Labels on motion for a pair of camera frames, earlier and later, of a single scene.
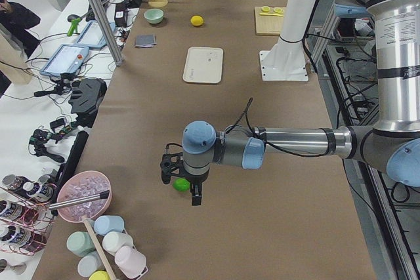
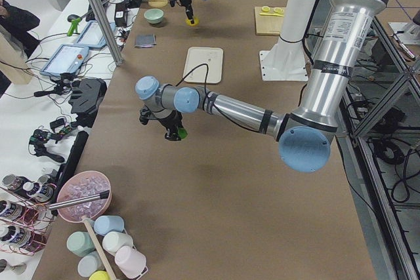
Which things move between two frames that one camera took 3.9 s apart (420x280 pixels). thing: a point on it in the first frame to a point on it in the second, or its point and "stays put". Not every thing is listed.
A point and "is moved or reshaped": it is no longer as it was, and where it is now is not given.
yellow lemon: (197, 20) is moved or reshaped
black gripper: (170, 165) to (144, 116)
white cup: (112, 240) stays put
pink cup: (130, 261) stays put
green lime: (182, 184) to (182, 133)
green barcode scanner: (74, 19) stays put
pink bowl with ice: (81, 185) stays put
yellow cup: (100, 275) stays put
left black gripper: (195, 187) to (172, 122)
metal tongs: (104, 195) stays put
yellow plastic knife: (270, 14) stays put
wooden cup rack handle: (99, 249) stays put
